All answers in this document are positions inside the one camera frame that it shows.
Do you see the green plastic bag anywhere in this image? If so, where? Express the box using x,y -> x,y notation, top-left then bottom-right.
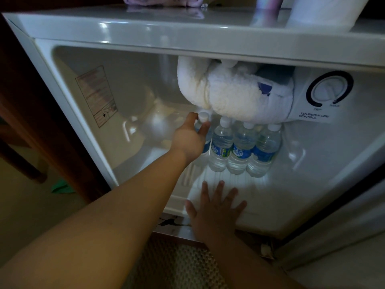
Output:
50,178 -> 76,195

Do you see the white paper towel roll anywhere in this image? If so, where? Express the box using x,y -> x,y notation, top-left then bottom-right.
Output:
284,0 -> 372,31

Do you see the wooden chair with dark cushion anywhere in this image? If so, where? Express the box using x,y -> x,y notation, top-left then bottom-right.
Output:
0,117 -> 47,184

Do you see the white mini fridge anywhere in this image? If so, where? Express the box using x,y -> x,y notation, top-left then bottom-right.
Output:
3,4 -> 385,289

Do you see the person's right forearm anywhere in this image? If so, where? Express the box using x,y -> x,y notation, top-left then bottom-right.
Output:
207,233 -> 304,289

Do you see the blue label water bottle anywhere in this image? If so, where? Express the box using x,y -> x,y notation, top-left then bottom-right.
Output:
226,122 -> 257,175
207,116 -> 235,173
246,123 -> 283,179
192,112 -> 216,178

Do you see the temperature control dial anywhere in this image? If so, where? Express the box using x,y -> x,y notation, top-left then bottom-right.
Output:
305,70 -> 355,108

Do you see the person's left hand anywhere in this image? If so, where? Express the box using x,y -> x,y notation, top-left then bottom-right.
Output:
170,112 -> 212,166

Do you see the frosted freezer compartment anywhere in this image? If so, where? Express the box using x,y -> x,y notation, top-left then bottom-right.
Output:
176,55 -> 295,124

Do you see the stack of pastel paper cups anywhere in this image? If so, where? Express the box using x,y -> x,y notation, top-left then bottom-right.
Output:
255,0 -> 285,9

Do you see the pink cloth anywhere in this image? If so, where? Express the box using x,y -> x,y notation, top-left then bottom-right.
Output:
123,0 -> 205,8

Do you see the person's right hand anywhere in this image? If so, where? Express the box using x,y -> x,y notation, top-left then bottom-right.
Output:
185,180 -> 248,248

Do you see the warning sticker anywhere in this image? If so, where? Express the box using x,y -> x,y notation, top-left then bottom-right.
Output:
75,65 -> 118,128

